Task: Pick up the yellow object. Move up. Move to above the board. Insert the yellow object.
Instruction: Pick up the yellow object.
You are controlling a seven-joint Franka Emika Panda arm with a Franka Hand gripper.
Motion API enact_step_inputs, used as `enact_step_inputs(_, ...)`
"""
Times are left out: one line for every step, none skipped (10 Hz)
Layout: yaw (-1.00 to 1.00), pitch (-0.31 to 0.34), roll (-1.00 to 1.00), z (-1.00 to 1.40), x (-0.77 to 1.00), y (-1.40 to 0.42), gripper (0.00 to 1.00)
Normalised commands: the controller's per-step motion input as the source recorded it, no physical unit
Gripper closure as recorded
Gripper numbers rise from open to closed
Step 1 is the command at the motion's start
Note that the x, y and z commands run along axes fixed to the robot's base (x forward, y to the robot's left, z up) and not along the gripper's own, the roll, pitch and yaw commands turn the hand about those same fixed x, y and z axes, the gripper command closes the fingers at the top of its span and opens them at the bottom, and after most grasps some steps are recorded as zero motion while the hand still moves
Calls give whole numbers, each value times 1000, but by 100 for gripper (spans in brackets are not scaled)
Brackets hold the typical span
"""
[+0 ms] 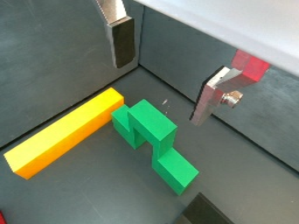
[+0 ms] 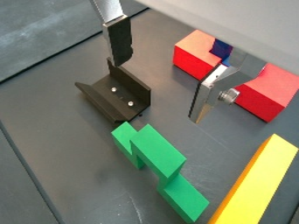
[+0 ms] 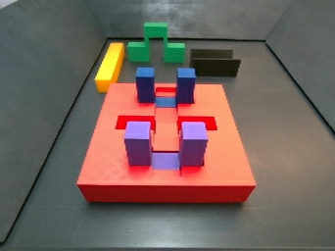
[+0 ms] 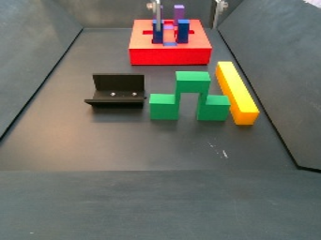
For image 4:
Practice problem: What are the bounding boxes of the purple U block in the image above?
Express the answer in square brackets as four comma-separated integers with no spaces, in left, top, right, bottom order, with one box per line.
[164,5,185,26]

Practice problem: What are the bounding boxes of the red slotted board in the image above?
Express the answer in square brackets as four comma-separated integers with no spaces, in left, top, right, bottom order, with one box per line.
[128,19,211,66]

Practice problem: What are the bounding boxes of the yellow rectangular block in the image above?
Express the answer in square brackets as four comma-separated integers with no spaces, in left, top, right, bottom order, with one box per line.
[215,61,259,126]

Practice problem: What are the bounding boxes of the dark blue U block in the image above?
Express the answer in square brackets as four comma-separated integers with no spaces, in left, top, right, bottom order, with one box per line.
[151,20,189,46]

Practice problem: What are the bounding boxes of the green arch block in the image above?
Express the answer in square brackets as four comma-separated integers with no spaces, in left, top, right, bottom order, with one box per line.
[149,71,231,121]

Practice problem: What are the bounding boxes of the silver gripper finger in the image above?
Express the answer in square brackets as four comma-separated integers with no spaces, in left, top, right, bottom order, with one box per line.
[212,0,228,28]

